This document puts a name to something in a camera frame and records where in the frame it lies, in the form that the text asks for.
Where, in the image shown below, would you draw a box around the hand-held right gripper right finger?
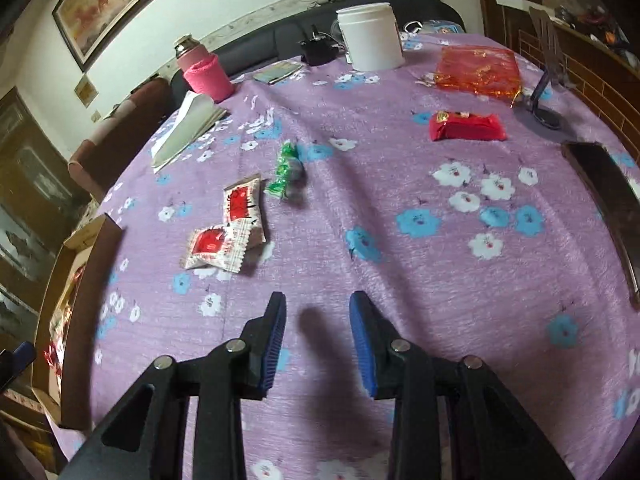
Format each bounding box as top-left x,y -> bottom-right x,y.
348,291 -> 576,480

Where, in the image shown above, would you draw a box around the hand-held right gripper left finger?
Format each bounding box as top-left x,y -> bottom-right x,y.
57,291 -> 288,480

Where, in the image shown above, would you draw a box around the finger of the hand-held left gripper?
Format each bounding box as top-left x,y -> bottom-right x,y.
0,341 -> 37,391

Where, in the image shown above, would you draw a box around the brown cardboard box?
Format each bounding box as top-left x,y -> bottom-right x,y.
32,212 -> 126,431

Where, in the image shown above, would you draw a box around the white red snack packet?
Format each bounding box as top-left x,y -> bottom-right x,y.
222,172 -> 267,246
181,222 -> 252,274

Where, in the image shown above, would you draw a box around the green candy bunch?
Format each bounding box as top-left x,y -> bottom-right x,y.
264,141 -> 306,201

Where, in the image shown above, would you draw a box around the red snack bar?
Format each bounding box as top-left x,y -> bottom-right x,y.
428,111 -> 507,142

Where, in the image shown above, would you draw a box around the purple floral tablecloth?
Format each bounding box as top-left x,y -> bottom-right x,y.
55,30 -> 640,480

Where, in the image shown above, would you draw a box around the dark wooden glass cabinet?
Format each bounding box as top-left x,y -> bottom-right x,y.
0,85 -> 93,341

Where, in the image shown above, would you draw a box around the folded paper sheets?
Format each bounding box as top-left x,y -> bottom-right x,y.
150,91 -> 231,173

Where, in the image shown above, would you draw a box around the brown armchair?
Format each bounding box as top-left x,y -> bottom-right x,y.
67,77 -> 173,201

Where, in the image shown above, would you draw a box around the thin printed booklet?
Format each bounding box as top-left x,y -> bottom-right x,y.
251,60 -> 305,86

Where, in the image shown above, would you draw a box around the pink sleeved thermos bottle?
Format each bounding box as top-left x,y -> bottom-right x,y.
174,35 -> 236,103

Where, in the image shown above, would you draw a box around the dark tray at right edge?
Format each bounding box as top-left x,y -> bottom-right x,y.
561,140 -> 640,311

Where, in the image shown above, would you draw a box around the dark phone stand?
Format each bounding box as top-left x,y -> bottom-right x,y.
517,6 -> 568,131

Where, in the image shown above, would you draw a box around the red mesh bag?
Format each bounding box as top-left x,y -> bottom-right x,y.
432,46 -> 523,100

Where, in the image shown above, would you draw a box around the black sofa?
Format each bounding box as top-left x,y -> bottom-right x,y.
170,0 -> 466,101

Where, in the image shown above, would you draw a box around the white plastic jar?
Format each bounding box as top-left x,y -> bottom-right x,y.
336,2 -> 406,72

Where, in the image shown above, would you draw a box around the blue patterned packet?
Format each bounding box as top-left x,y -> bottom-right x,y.
420,19 -> 463,36

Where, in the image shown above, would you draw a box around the wooden side cabinet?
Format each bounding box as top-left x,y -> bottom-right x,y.
472,0 -> 640,126

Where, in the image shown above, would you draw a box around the yellow wall sticker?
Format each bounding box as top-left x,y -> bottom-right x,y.
74,74 -> 97,108

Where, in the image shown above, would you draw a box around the framed wall painting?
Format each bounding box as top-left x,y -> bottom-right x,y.
52,0 -> 201,73

